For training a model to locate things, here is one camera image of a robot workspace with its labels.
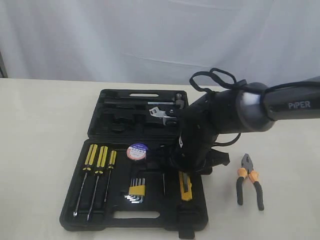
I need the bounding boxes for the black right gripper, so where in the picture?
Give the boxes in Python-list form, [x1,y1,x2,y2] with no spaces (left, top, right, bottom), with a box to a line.
[161,129,230,175]

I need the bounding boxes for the yellow utility knife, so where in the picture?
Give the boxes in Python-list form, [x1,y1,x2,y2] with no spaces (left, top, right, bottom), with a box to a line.
[178,171,193,202]

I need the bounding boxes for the black electrical tape roll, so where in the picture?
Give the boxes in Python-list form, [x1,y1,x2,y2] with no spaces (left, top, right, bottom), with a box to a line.
[126,142,149,161]

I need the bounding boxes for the black plastic tool case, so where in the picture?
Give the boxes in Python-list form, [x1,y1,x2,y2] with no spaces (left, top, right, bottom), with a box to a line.
[59,89,208,239]

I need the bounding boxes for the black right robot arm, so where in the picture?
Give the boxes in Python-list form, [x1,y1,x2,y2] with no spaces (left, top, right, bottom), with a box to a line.
[165,77,320,175]

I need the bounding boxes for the black voltage tester screwdriver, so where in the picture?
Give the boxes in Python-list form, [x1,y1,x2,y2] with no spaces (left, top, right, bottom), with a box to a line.
[162,173,166,196]

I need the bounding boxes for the orange black pliers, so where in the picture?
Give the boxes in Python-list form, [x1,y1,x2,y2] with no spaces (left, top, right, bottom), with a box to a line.
[236,153,265,211]

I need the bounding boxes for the silver adjustable wrench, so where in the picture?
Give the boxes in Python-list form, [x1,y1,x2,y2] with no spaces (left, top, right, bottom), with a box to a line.
[149,106,177,126]

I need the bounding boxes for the hex key set yellow holder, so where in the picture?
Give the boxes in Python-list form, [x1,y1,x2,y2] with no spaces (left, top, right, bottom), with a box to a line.
[124,178,146,204]

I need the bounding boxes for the small yellow black screwdriver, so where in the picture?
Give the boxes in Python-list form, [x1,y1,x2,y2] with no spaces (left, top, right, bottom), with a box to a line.
[104,150,117,203]

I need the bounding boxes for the middle yellow black screwdriver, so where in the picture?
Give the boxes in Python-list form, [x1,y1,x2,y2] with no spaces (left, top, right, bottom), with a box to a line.
[87,145,108,221]

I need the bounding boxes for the large yellow black screwdriver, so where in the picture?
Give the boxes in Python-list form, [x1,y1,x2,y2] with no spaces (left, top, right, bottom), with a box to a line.
[73,144,98,217]

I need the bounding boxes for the white backdrop curtain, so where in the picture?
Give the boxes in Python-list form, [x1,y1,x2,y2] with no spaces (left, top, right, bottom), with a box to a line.
[0,0,320,86]

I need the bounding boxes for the claw hammer black handle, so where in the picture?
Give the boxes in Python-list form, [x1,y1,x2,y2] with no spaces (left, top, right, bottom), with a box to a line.
[103,96,185,109]

